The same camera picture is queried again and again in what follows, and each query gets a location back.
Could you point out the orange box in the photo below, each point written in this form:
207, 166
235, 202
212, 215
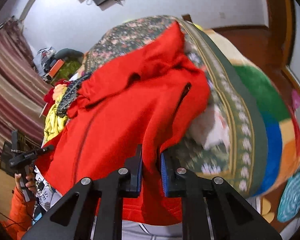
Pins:
55, 68

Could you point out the striped maroon curtain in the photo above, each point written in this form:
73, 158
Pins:
21, 88

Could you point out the yellow garment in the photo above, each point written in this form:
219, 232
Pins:
54, 124

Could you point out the orange sleeved left forearm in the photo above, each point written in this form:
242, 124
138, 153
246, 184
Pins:
20, 217

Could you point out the black phone on gripper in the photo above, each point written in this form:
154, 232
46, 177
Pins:
7, 153

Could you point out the pink slipper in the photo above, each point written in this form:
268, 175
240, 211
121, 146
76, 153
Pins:
295, 100

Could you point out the brown wooden door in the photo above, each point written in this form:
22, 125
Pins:
281, 16

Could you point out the wall socket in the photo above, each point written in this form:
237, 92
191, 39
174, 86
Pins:
222, 15

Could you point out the red plush toy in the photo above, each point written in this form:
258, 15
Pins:
52, 95

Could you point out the floral bed cover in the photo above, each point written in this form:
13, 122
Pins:
229, 138

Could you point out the red zip jacket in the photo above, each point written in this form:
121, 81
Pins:
147, 97

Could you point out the colourful striped blanket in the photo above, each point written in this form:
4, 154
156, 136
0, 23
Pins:
282, 128

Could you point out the navy patterned folded garment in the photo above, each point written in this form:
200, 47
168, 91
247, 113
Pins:
70, 95

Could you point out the left hand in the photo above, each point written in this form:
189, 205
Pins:
29, 182

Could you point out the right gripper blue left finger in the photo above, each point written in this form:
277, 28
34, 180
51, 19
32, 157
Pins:
92, 209

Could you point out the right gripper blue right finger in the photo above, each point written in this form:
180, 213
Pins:
211, 208

